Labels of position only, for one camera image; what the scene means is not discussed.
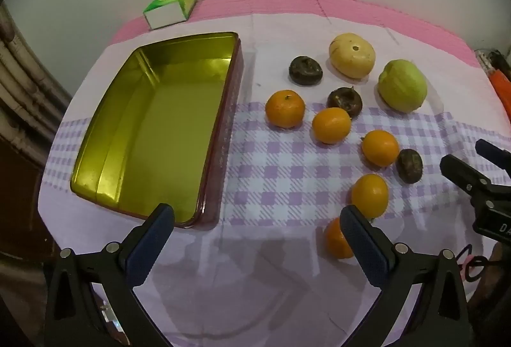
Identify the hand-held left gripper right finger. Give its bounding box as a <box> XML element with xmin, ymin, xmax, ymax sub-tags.
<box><xmin>339</xmin><ymin>205</ymin><xmax>468</xmax><ymax>347</ymax></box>

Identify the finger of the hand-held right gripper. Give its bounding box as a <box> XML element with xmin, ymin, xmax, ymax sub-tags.
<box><xmin>440</xmin><ymin>154</ymin><xmax>493</xmax><ymax>197</ymax></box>
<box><xmin>475</xmin><ymin>139</ymin><xmax>511</xmax><ymax>169</ymax></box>

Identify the green and white tissue box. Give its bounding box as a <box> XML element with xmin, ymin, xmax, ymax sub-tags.
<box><xmin>143</xmin><ymin>0</ymin><xmax>197</xmax><ymax>30</ymax></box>

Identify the orange handled tool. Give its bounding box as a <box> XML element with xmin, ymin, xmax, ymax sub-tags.
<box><xmin>475</xmin><ymin>49</ymin><xmax>511</xmax><ymax>100</ymax></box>

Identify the orange tangerine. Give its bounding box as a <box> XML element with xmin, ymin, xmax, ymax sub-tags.
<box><xmin>324</xmin><ymin>217</ymin><xmax>356</xmax><ymax>260</ymax></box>
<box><xmin>362</xmin><ymin>130</ymin><xmax>400</xmax><ymax>168</ymax></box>
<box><xmin>265</xmin><ymin>90</ymin><xmax>306</xmax><ymax>129</ymax></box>
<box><xmin>312</xmin><ymin>107</ymin><xmax>352</xmax><ymax>145</ymax></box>
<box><xmin>351</xmin><ymin>173</ymin><xmax>390</xmax><ymax>219</ymax></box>

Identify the green guava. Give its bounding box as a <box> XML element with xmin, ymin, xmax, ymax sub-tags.
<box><xmin>378</xmin><ymin>59</ymin><xmax>428</xmax><ymax>112</ymax></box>

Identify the pale yellow melon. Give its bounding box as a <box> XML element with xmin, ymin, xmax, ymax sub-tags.
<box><xmin>329</xmin><ymin>33</ymin><xmax>376</xmax><ymax>78</ymax></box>

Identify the beige patterned curtain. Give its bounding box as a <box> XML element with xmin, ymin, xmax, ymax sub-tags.
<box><xmin>0</xmin><ymin>4</ymin><xmax>72</xmax><ymax>156</ymax></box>

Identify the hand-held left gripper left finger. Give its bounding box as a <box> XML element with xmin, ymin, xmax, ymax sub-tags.
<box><xmin>45</xmin><ymin>203</ymin><xmax>176</xmax><ymax>347</ymax></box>

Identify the purple checked tablecloth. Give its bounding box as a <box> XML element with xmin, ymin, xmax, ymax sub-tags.
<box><xmin>38</xmin><ymin>13</ymin><xmax>511</xmax><ymax>347</ymax></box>

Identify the gold metal tin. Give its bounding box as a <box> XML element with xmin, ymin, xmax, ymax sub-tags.
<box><xmin>70</xmin><ymin>31</ymin><xmax>243</xmax><ymax>230</ymax></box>

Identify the dark brown mangosteen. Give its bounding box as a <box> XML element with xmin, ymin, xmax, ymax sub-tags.
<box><xmin>289</xmin><ymin>56</ymin><xmax>324</xmax><ymax>86</ymax></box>
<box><xmin>395</xmin><ymin>148</ymin><xmax>424</xmax><ymax>185</ymax></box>
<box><xmin>326</xmin><ymin>87</ymin><xmax>363</xmax><ymax>118</ymax></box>

